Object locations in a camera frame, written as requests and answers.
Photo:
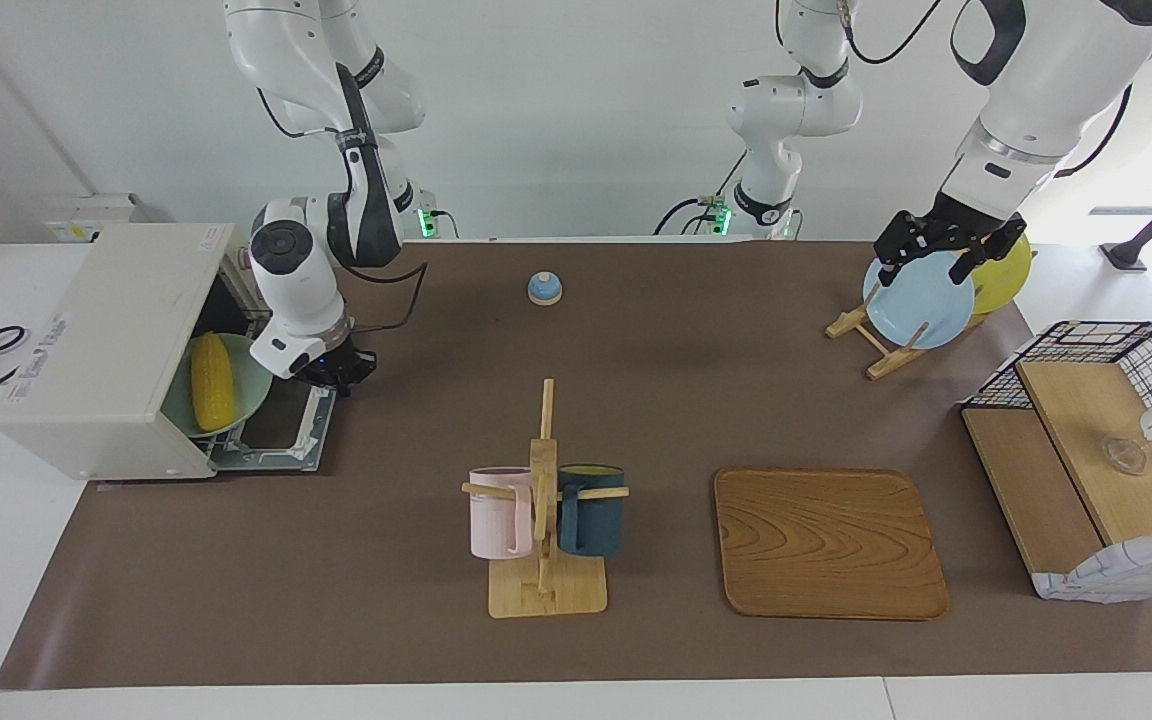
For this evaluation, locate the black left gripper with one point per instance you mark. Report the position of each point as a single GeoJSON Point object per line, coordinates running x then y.
{"type": "Point", "coordinates": [956, 225]}

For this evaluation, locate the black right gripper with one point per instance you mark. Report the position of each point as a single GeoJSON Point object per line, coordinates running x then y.
{"type": "Point", "coordinates": [336, 365]}

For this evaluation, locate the pale green plate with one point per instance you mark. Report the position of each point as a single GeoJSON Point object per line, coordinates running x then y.
{"type": "Point", "coordinates": [254, 385]}

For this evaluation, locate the yellow corn cob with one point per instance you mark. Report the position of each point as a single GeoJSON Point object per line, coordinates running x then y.
{"type": "Point", "coordinates": [211, 380]}

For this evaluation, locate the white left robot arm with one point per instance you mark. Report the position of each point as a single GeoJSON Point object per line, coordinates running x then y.
{"type": "Point", "coordinates": [1036, 80]}

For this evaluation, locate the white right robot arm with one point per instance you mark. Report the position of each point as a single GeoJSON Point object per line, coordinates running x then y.
{"type": "Point", "coordinates": [291, 270]}

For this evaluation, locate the white toaster oven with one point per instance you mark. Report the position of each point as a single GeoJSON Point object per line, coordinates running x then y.
{"type": "Point", "coordinates": [96, 350]}

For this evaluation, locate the light blue plate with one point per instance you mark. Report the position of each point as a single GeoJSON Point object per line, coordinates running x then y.
{"type": "Point", "coordinates": [921, 310]}

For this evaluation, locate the yellow plate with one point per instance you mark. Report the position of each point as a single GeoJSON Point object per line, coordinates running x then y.
{"type": "Point", "coordinates": [1006, 278]}

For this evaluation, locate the wooden plate rack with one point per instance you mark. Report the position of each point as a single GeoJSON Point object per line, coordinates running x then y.
{"type": "Point", "coordinates": [886, 365]}

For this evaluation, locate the wooden two-level shelf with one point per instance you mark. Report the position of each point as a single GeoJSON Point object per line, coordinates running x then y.
{"type": "Point", "coordinates": [1076, 420]}

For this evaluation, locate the pink mug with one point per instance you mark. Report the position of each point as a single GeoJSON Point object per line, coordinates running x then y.
{"type": "Point", "coordinates": [492, 515]}

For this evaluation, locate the small blue bell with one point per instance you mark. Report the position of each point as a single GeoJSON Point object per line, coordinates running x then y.
{"type": "Point", "coordinates": [545, 288]}

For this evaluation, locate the brown table mat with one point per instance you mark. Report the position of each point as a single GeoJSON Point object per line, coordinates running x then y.
{"type": "Point", "coordinates": [386, 600]}

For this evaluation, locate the small clear glass dish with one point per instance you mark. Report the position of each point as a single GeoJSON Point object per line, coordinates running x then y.
{"type": "Point", "coordinates": [1124, 455]}

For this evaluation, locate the white power strip box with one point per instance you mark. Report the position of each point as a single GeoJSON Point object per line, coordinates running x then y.
{"type": "Point", "coordinates": [86, 210]}

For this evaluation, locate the brown wooden tray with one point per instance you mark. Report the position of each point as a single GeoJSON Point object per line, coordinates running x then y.
{"type": "Point", "coordinates": [826, 545]}

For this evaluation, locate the dark blue mug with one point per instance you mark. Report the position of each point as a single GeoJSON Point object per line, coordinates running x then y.
{"type": "Point", "coordinates": [591, 520]}

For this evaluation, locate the wooden mug rack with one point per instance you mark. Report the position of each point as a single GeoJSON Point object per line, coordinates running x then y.
{"type": "Point", "coordinates": [546, 595]}

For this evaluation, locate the white checked cloth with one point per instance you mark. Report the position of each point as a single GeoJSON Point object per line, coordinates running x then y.
{"type": "Point", "coordinates": [1126, 570]}

